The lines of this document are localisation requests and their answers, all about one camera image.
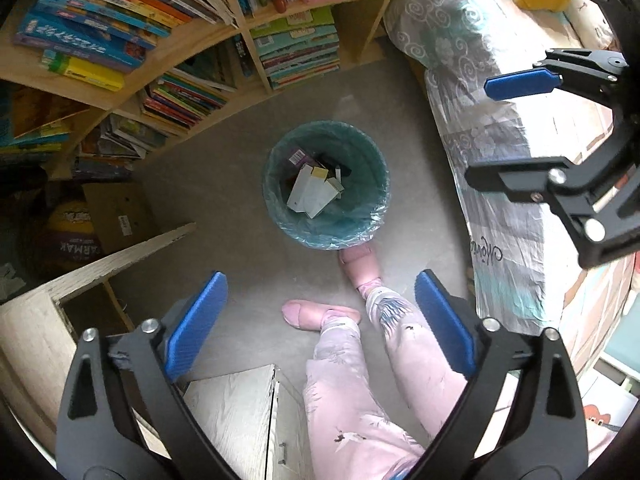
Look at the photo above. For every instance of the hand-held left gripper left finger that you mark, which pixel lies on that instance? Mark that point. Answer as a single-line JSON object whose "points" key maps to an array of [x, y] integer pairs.
{"points": [[195, 330]]}

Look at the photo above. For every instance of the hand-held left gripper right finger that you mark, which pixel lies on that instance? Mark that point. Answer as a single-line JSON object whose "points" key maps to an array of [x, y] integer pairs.
{"points": [[445, 330]]}

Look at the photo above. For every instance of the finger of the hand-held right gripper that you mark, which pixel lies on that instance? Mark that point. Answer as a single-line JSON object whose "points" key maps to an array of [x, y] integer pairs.
{"points": [[515, 177], [520, 84]]}

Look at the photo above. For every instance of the trash bin with teal bag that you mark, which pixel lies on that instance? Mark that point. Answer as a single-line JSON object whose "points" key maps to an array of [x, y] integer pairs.
{"points": [[372, 180]]}

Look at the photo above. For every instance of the white and yellow box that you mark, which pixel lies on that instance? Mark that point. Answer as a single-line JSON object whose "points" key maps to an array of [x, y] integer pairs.
{"points": [[310, 195]]}

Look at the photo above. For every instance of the purple green toothbrush package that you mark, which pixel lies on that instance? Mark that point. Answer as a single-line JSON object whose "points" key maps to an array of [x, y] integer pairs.
{"points": [[299, 156]]}

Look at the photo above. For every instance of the person's right leg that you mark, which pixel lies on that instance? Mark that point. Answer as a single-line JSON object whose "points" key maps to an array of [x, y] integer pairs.
{"points": [[415, 350]]}

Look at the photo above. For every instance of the person's leg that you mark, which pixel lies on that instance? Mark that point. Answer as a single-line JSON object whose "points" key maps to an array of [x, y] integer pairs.
{"points": [[415, 350], [345, 410]]}

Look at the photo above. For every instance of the white wood-grain cabinet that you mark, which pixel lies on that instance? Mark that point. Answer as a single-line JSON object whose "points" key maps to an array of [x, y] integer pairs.
{"points": [[230, 410]]}

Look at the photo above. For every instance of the white printed pillow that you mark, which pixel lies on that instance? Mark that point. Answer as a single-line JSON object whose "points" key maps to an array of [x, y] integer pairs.
{"points": [[590, 15]]}

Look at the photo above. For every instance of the person's left pink slipper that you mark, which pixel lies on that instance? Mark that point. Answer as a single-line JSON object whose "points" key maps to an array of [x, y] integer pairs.
{"points": [[300, 312]]}

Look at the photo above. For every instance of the person's pink slipper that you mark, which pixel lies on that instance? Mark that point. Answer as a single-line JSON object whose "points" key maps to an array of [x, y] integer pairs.
{"points": [[357, 265], [300, 312]]}

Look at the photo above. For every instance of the person's right pink slipper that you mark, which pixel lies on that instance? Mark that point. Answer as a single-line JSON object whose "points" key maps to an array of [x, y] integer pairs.
{"points": [[357, 265]]}

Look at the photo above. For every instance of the person's left leg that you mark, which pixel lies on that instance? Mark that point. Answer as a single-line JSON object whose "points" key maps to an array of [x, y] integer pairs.
{"points": [[345, 410]]}

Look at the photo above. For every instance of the brown cardboard box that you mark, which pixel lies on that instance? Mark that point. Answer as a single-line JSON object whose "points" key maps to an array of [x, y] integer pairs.
{"points": [[115, 210]]}

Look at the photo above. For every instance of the purple and yellow package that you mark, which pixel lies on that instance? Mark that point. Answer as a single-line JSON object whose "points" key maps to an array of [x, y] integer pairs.
{"points": [[70, 240]]}

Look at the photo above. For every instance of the light wooden desk drawer unit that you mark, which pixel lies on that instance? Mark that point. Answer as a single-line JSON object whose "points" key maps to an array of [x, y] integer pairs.
{"points": [[30, 320]]}

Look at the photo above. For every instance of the pile of worn books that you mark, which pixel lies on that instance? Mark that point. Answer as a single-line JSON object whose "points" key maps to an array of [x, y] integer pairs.
{"points": [[125, 135]]}

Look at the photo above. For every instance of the stack of green teal books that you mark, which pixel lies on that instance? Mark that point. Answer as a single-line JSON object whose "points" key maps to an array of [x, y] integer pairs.
{"points": [[295, 50]]}

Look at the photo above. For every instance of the stack of picture books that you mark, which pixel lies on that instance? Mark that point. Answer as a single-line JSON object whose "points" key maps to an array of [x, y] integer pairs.
{"points": [[185, 95]]}

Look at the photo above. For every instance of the pile of flat books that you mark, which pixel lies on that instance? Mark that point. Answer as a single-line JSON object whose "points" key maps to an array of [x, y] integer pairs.
{"points": [[35, 120]]}

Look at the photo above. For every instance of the wooden bookshelf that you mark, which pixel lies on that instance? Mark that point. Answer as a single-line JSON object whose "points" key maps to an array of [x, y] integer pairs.
{"points": [[165, 67]]}

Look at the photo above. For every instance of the stack of children's books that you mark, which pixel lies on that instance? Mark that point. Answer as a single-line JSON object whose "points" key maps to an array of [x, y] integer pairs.
{"points": [[100, 20]]}

